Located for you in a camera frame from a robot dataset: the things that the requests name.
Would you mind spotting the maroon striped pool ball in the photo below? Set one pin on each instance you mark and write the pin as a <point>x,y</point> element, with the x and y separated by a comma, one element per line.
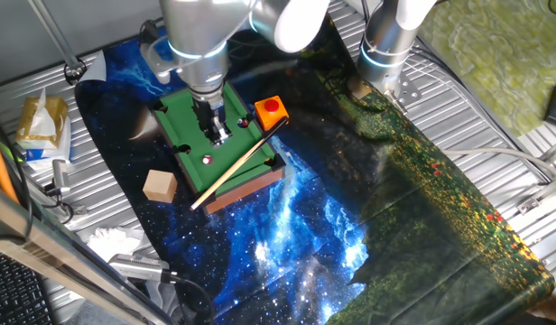
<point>207,160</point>

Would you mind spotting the green mossy mat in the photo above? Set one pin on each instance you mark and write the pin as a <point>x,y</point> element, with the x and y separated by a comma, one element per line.
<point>494,54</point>

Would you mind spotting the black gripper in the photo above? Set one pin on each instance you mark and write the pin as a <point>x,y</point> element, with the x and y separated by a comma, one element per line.
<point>208,110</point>

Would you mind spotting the wooden pool cue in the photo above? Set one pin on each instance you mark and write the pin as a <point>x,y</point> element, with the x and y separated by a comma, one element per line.
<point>236,164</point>

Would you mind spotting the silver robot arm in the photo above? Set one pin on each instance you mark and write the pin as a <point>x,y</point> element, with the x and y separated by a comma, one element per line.
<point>197,31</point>

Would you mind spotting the metal stand pole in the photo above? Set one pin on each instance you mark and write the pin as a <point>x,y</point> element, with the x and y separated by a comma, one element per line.
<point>52,31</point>

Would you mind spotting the black keyboard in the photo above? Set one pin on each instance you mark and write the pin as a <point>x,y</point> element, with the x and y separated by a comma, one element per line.
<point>14,293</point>

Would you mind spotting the red pool ball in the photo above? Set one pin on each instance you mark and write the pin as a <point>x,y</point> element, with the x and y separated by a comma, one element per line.
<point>244,122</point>

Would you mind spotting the yellow tissue box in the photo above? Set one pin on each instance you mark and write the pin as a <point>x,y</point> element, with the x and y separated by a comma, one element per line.
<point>36,124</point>

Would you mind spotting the mini green pool table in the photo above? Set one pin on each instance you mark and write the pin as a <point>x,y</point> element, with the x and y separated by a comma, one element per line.
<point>188,135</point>

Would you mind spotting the orange box with red button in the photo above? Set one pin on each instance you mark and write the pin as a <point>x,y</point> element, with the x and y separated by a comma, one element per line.
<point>271,113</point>

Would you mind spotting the long silver camera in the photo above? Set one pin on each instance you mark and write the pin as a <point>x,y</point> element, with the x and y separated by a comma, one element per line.
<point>136,267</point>

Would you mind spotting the aluminium frame beam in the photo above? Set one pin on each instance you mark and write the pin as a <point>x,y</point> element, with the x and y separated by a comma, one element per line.
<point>57,253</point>

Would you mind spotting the wooden cube block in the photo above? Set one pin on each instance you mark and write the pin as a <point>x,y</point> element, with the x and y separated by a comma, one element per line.
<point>160,186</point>

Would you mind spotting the aluminium bracket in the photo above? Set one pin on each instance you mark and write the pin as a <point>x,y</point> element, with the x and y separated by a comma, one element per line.
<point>542,194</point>

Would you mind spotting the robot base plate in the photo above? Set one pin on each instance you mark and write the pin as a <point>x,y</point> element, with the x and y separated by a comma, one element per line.
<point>406,90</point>

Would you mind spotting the galaxy and forest printed cloth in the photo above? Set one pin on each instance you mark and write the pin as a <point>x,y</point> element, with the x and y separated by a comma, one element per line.
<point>282,248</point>

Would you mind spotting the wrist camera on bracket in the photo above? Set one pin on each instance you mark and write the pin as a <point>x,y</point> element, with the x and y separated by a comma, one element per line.
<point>154,58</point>

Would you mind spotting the yellow white package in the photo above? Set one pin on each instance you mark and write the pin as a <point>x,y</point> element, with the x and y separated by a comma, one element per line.
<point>57,149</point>

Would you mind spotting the crumpled white tissue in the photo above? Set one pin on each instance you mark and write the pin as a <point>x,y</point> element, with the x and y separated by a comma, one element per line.
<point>113,241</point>

